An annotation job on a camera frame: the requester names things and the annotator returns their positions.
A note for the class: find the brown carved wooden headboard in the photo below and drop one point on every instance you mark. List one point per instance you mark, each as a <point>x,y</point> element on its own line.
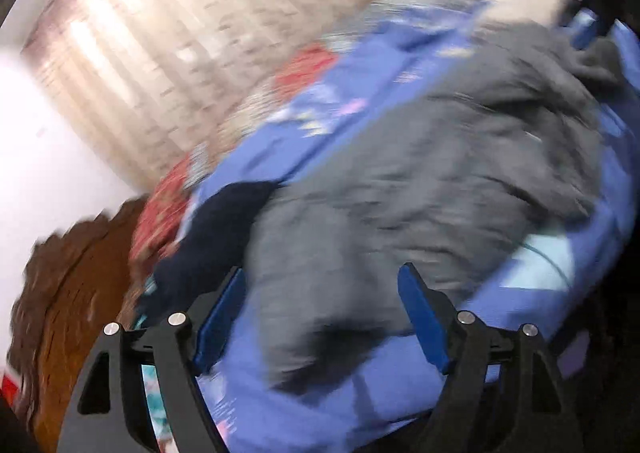
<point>74,283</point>

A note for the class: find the grey patterned folded blanket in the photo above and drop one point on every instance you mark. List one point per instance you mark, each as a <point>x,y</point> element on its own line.
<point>344,34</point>

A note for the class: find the blue patterned bed sheet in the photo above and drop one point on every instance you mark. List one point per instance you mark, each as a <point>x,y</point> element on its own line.
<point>554,268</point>

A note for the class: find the cream fleece garment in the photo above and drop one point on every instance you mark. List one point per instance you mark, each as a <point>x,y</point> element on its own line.
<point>503,13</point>

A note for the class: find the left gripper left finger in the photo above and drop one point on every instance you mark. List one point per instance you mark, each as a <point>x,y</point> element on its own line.
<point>108,411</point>

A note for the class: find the beige floral curtain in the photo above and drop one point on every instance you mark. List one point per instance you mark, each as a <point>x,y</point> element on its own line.
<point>144,81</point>

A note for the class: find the grey padded jacket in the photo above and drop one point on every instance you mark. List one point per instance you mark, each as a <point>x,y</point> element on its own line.
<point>452,182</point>

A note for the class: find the red patterned quilt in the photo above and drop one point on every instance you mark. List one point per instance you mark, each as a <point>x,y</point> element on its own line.
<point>156,234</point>

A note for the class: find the dark navy garment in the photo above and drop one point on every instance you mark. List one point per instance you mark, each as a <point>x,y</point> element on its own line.
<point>215,243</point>

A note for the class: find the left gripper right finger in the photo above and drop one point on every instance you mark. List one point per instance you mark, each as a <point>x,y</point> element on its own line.
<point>503,390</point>

